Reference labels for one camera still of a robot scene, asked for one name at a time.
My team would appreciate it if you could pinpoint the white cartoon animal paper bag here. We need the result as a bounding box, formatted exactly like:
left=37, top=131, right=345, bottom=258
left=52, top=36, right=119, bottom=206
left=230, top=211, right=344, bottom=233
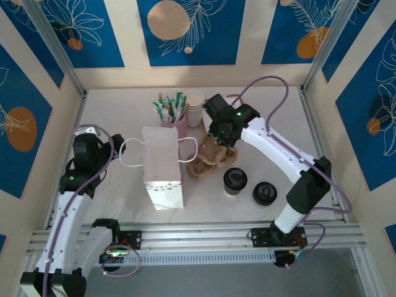
left=118, top=126, right=199, bottom=210

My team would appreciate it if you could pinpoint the black plastic cup lid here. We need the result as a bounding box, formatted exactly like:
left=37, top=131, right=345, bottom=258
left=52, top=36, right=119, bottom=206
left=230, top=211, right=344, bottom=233
left=223, top=168, right=249, bottom=190
left=252, top=181, right=277, bottom=206

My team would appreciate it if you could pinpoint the brown pulp cup carrier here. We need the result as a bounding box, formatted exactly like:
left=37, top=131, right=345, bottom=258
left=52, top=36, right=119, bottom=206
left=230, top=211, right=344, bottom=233
left=186, top=153, right=219, bottom=179

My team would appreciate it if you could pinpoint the brown cardboard cup carrier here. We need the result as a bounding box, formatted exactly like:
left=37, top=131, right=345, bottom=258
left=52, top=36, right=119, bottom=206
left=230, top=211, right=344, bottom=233
left=200, top=136, right=239, bottom=168

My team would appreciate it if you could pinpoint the green white wrapped straw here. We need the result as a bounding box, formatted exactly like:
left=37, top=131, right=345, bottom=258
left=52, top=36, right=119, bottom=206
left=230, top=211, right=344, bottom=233
left=151, top=99, right=168, bottom=121
left=173, top=90, right=183, bottom=120
left=159, top=92, right=173, bottom=120
left=179, top=94, right=189, bottom=118

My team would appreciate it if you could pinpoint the pink straw holder cup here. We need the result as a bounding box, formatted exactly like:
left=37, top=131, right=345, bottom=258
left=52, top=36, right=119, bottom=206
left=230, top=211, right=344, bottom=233
left=160, top=114, right=188, bottom=137

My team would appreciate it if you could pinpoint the controller board with lights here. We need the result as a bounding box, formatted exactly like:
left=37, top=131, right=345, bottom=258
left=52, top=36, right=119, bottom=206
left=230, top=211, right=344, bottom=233
left=98, top=246, right=131, bottom=258

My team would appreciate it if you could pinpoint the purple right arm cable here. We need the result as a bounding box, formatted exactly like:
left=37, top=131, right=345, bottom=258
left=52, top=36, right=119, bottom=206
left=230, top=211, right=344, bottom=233
left=236, top=75, right=353, bottom=224

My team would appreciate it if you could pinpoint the aluminium side rail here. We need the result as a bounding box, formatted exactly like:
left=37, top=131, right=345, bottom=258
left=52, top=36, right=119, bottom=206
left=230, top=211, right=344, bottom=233
left=298, top=86, right=350, bottom=224

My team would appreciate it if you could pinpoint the aluminium frame post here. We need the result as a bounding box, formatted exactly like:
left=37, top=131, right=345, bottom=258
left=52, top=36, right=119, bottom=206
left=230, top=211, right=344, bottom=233
left=20, top=0, right=88, bottom=97
left=300, top=0, right=363, bottom=94

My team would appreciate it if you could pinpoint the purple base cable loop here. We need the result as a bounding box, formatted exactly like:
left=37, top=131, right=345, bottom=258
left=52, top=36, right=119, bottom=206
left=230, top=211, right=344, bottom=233
left=101, top=246, right=142, bottom=278
left=284, top=222, right=326, bottom=270

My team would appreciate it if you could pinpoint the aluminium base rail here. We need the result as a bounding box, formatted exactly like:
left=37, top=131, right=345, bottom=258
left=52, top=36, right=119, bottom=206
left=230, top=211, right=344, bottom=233
left=25, top=222, right=366, bottom=258

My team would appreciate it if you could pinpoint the grey slotted cable duct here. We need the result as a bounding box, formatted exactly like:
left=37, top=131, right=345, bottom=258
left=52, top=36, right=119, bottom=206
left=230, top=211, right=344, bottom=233
left=98, top=250, right=277, bottom=266

